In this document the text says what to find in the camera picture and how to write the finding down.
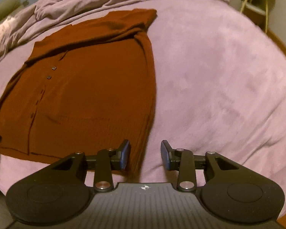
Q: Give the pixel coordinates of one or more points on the rust brown knit cardigan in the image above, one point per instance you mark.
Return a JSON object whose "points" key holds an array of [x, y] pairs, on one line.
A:
{"points": [[84, 88]]}

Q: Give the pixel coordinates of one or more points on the lilac fleece bed sheet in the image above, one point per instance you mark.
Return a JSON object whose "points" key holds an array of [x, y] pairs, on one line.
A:
{"points": [[221, 86]]}

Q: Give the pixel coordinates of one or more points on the grey green headboard cushion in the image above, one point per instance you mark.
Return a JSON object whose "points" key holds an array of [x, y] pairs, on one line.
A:
{"points": [[10, 7]]}

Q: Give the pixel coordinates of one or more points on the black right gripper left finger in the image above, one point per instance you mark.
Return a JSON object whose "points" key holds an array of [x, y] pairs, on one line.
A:
{"points": [[103, 163]]}

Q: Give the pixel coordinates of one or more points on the yellow green side table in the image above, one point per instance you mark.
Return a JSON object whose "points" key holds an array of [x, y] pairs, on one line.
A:
{"points": [[260, 7]]}

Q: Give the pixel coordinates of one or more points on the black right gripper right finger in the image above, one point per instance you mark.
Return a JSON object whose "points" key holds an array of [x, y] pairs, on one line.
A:
{"points": [[220, 173]]}

